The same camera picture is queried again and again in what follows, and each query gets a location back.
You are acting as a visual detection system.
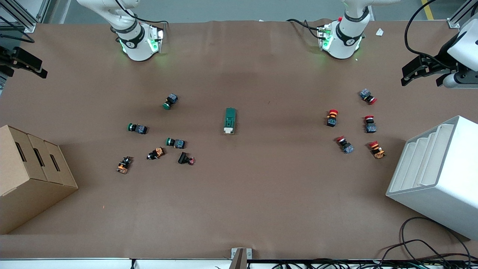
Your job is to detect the white stepped plastic rack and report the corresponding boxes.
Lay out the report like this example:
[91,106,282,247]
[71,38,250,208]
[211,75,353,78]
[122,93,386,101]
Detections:
[386,115,478,241]

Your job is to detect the aluminium frame profile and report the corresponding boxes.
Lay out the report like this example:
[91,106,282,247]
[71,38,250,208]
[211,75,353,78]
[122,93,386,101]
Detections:
[447,0,478,29]
[0,0,51,33]

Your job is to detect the green load switch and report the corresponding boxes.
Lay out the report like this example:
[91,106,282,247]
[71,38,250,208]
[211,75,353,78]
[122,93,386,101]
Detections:
[223,108,237,135]

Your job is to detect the brown cardboard box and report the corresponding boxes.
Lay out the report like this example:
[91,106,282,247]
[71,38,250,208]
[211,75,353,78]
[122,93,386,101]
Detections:
[0,124,79,235]

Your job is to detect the brown paper table cover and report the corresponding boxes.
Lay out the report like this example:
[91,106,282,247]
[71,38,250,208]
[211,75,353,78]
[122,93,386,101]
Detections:
[0,19,478,260]

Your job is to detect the black right base cable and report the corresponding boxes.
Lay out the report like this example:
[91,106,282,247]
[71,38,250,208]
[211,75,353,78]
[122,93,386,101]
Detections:
[114,0,169,27]

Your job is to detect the black left base cable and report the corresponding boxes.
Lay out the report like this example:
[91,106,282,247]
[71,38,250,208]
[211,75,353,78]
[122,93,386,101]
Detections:
[286,19,322,38]

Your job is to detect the white table edge rail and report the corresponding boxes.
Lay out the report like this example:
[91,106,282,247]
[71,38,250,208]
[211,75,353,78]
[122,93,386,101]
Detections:
[0,258,478,269]

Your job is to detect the black cable bundle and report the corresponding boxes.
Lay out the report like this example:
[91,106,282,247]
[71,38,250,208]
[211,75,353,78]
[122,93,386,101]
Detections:
[273,239,478,269]

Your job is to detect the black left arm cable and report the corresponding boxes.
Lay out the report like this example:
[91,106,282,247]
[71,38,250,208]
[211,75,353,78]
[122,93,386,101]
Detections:
[405,0,450,62]

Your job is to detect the looped black cable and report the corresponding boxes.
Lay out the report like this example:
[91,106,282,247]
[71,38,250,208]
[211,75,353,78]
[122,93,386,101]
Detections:
[400,217,472,262]

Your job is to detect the grey metal bracket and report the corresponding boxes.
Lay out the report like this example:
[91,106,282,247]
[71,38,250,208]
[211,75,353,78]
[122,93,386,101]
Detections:
[231,247,252,269]

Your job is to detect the black base cable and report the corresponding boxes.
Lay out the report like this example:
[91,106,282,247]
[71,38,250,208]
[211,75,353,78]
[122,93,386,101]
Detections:
[114,0,169,27]
[286,19,322,38]

